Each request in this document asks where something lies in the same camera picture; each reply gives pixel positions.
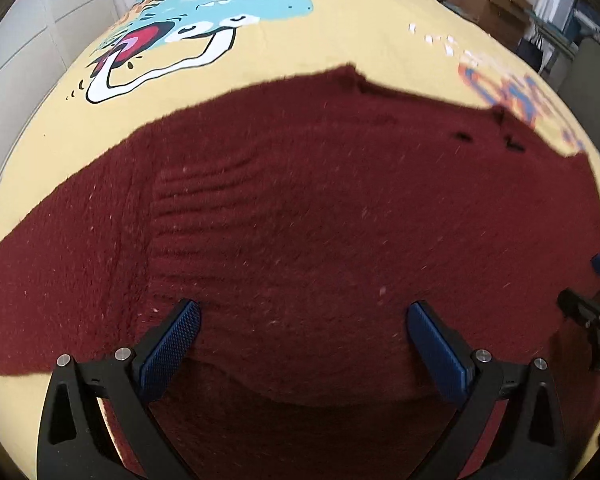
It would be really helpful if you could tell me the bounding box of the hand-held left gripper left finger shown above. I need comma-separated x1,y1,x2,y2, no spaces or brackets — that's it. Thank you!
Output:
36,299,202,480

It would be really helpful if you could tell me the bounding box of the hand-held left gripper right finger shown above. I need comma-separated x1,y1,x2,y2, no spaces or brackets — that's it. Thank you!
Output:
406,301,567,480

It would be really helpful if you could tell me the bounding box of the dark red knitted sweater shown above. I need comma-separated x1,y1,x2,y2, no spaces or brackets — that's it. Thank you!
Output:
0,62,600,480

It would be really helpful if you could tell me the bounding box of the grey chair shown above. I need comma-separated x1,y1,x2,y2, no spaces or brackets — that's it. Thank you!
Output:
560,35,600,161

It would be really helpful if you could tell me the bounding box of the dark paper bag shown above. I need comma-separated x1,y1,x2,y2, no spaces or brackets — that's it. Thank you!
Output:
517,35,547,75

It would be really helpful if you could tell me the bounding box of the wooden drawer cabinet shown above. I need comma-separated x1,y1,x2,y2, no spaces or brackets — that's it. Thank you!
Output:
447,0,533,46

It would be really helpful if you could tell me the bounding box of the yellow cartoon printed bedspread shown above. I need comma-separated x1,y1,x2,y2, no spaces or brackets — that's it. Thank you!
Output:
0,0,600,480

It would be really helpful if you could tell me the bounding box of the white wardrobe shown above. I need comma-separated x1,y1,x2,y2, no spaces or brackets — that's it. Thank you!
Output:
0,0,146,201

